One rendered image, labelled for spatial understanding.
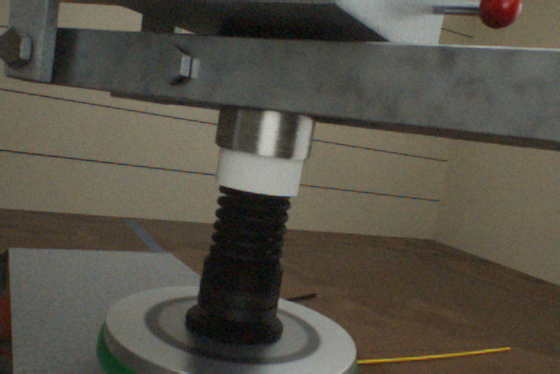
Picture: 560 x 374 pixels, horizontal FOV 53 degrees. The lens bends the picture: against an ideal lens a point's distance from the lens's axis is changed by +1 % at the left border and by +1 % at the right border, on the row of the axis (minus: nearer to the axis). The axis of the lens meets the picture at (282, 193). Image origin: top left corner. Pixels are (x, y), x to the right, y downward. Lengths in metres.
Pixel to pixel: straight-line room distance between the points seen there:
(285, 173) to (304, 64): 0.10
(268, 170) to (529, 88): 0.20
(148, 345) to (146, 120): 4.98
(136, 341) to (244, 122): 0.18
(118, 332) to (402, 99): 0.27
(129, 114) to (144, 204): 0.86
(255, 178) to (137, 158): 4.98
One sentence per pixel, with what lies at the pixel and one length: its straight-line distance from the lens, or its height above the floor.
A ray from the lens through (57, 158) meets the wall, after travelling 5.30.
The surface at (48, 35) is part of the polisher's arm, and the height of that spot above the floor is 1.10.
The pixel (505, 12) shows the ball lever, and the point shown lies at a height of 1.17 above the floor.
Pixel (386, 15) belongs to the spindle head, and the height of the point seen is 1.14.
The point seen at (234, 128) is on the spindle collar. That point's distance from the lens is 0.44.
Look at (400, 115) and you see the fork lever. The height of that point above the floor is 1.07.
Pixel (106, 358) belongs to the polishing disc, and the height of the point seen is 0.87.
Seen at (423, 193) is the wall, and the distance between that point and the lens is 7.05.
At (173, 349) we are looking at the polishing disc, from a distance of 0.44.
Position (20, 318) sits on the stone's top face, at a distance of 0.64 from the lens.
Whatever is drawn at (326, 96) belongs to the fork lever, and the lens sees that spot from 0.38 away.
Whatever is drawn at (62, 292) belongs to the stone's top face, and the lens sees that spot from 0.72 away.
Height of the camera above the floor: 1.05
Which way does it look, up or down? 6 degrees down
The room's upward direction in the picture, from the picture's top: 9 degrees clockwise
